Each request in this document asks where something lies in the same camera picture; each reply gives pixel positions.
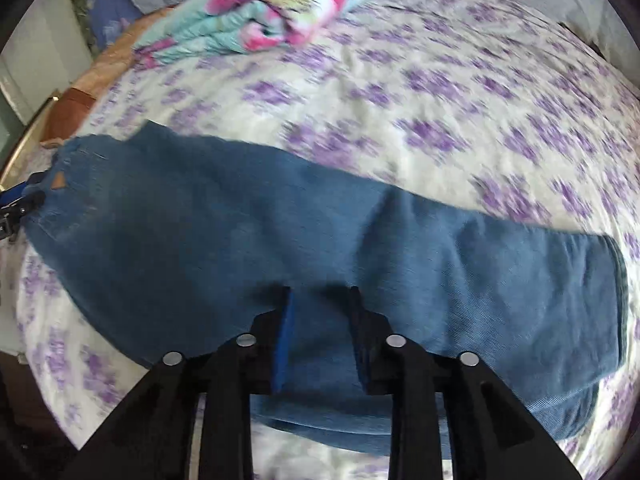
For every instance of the blue patterned pillow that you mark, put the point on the blue patterned pillow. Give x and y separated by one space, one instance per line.
107 5

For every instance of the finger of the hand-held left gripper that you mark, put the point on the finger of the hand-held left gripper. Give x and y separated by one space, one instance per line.
20 199

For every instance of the orange brown cloth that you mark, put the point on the orange brown cloth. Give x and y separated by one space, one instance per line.
100 80

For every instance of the folded colourful floral blanket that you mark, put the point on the folded colourful floral blanket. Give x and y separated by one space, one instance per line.
260 15

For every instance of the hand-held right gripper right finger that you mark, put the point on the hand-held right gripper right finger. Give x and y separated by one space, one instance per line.
359 345

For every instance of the purple floral bed sheet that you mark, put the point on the purple floral bed sheet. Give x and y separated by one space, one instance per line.
450 110

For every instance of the blue denim pants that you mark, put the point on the blue denim pants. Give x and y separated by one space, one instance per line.
200 240

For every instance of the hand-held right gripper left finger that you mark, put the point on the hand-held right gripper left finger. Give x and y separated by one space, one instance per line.
282 345

